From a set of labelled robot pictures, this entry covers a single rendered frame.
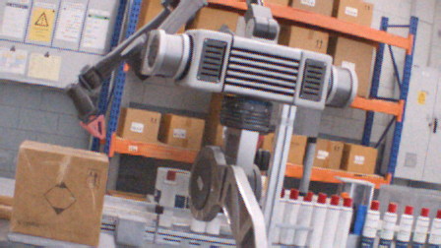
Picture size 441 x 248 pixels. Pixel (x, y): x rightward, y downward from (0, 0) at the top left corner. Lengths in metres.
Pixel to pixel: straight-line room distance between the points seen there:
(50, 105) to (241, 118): 5.07
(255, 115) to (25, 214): 0.80
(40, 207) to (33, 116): 4.67
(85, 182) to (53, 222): 0.17
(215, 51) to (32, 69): 4.94
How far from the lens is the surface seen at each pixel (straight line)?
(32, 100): 6.99
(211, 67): 1.99
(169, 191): 2.75
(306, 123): 2.68
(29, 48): 6.85
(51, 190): 2.35
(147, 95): 7.21
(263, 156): 3.40
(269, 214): 2.69
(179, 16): 2.35
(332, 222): 2.90
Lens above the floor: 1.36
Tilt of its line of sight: 3 degrees down
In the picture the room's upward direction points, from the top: 10 degrees clockwise
